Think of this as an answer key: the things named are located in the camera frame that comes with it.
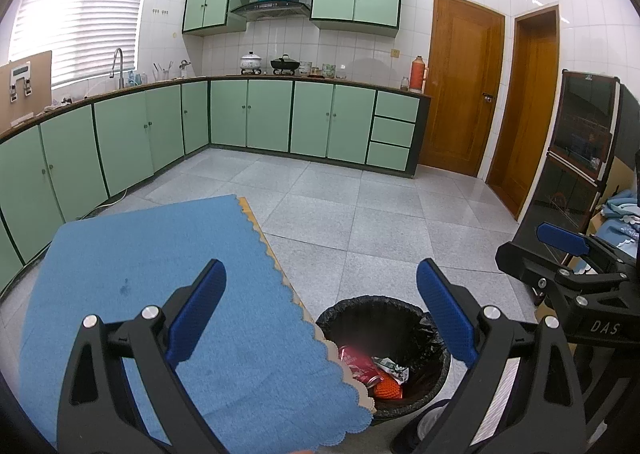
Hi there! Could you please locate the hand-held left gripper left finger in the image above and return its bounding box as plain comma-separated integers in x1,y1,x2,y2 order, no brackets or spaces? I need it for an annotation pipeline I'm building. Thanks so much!
56,259,228,454

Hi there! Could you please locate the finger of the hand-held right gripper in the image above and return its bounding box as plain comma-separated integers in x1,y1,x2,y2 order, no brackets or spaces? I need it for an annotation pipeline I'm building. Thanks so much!
536,222,640,279
495,242,632,307

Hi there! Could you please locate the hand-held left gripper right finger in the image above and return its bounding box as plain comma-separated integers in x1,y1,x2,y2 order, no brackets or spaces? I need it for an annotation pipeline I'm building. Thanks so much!
416,258,591,454

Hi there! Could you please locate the black waste bin with liner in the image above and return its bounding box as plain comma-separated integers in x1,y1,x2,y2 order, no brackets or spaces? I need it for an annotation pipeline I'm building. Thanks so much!
315,295,451,425

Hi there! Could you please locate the silver foil wrapper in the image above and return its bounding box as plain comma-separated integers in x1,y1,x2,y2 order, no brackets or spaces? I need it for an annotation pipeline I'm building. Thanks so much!
372,356,410,383

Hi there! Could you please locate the orange foam fruit net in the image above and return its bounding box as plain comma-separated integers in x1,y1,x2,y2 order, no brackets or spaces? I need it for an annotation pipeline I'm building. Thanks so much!
372,374,404,400

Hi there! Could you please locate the red snack packet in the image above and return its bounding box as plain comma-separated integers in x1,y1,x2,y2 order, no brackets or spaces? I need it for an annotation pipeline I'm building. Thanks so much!
338,344,384,385

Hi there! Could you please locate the light blue cloth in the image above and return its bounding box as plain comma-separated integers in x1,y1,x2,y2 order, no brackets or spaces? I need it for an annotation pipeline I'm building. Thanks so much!
602,188,640,247

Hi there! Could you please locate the blue scalloped table mat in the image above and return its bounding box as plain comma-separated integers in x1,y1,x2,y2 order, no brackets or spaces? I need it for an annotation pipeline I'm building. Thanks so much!
19,194,374,450

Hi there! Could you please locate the plain wooden door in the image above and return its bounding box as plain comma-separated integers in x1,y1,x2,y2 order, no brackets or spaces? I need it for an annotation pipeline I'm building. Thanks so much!
486,4,560,221

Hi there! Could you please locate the black glass cabinet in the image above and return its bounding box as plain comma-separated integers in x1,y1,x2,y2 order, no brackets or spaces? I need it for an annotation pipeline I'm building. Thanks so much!
515,70,640,279

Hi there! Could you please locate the orange thermos flask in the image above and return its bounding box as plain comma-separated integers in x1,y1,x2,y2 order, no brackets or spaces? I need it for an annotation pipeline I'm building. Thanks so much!
409,55,429,94

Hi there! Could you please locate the green base cabinet unit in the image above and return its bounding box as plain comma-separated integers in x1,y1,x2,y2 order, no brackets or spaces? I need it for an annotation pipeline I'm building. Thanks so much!
0,76,431,295

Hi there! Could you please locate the steel kitchen faucet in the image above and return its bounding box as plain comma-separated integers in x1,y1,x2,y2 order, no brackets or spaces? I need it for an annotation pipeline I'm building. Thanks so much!
111,48,125,90

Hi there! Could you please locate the black wok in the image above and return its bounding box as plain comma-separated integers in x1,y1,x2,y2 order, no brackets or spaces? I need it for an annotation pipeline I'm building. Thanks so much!
270,54,301,76

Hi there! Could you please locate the cardboard box with dispenser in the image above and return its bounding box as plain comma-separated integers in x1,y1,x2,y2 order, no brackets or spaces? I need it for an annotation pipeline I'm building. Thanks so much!
0,50,53,131

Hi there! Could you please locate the black range hood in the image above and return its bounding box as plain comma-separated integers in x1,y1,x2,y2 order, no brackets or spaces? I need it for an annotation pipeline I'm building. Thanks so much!
230,1,311,22

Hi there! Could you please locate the white window blind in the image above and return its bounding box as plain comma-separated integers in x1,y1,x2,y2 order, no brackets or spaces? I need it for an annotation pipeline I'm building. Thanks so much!
9,0,156,90

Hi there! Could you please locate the white power cable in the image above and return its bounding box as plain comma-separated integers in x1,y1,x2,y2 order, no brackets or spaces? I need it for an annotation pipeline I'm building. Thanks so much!
82,188,129,221

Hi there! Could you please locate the wooden door with handle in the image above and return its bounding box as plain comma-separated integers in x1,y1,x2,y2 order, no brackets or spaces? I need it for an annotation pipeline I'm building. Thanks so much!
419,0,506,179

